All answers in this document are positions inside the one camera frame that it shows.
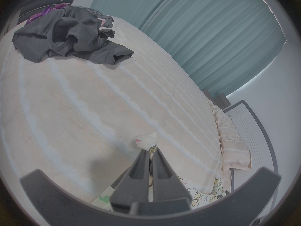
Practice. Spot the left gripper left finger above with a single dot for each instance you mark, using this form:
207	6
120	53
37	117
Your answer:
134	189

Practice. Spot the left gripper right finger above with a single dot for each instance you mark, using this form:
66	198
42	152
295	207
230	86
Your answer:
169	189

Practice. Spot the white printed pyjama top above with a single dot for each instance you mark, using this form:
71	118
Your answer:
147	140

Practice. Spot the bed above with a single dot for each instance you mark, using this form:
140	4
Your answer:
94	98

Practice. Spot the pink striped pillow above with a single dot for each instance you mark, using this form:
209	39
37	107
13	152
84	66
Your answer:
230	145

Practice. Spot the grey bedside table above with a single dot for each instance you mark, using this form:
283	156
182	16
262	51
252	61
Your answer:
219	99

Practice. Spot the blue-green curtain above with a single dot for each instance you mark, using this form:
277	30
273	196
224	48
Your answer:
122	1
223	36

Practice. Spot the black garment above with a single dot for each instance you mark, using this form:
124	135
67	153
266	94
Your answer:
70	34

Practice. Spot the pink garment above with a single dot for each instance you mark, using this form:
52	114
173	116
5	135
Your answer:
102	22

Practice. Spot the grey garment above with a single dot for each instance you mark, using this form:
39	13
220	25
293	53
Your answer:
105	20

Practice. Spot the purple satin garment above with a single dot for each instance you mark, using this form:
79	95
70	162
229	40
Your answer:
40	14

